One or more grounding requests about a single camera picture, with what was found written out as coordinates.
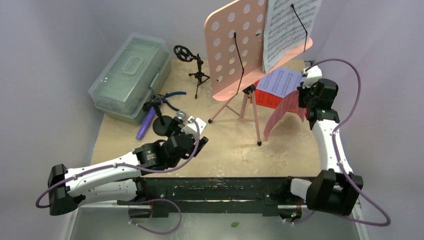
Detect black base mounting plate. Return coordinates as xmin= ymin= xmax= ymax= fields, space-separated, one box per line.
xmin=128 ymin=177 xmax=309 ymax=221

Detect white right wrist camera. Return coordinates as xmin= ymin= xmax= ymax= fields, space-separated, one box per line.
xmin=301 ymin=65 xmax=323 ymax=89

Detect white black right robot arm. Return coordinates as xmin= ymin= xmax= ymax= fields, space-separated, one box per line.
xmin=280 ymin=78 xmax=364 ymax=217

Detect aluminium front frame rail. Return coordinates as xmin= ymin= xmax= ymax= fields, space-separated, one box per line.
xmin=63 ymin=202 xmax=370 ymax=240

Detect blue-handled pliers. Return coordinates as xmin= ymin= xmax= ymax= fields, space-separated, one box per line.
xmin=157 ymin=91 xmax=187 ymax=112

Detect clear green plastic storage box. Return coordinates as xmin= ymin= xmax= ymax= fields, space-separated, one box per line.
xmin=89 ymin=33 xmax=172 ymax=125

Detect red sheet music page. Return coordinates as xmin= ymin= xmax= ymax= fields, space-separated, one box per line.
xmin=255 ymin=89 xmax=283 ymax=109

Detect purple toy microphone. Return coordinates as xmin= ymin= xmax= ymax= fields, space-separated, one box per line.
xmin=135 ymin=107 xmax=156 ymax=140

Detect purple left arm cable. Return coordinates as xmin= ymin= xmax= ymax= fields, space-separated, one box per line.
xmin=35 ymin=119 xmax=201 ymax=235

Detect pink sheet music page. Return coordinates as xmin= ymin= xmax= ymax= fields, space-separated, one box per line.
xmin=263 ymin=90 xmax=306 ymax=141

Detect lavender sheet music page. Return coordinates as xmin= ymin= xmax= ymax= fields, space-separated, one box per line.
xmin=256 ymin=67 xmax=306 ymax=98

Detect pink music stand tripod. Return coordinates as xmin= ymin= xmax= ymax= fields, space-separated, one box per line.
xmin=203 ymin=0 xmax=314 ymax=147

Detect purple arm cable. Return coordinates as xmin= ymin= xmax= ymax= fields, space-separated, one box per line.
xmin=35 ymin=119 xmax=201 ymax=235
xmin=304 ymin=58 xmax=392 ymax=227

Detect black tripod mic stand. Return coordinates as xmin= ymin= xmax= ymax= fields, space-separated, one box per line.
xmin=173 ymin=44 xmax=211 ymax=100

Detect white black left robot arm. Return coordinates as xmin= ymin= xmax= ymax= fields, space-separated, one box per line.
xmin=47 ymin=117 xmax=208 ymax=216

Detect white sheet music page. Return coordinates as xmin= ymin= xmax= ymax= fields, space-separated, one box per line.
xmin=262 ymin=0 xmax=322 ymax=73

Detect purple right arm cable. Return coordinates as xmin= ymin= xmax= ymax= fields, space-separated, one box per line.
xmin=304 ymin=58 xmax=392 ymax=227

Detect black round-base mic stand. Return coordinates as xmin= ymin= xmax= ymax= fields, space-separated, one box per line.
xmin=142 ymin=95 xmax=173 ymax=136

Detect black silver condenser microphone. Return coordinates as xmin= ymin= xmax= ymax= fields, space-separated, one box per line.
xmin=168 ymin=110 xmax=187 ymax=133

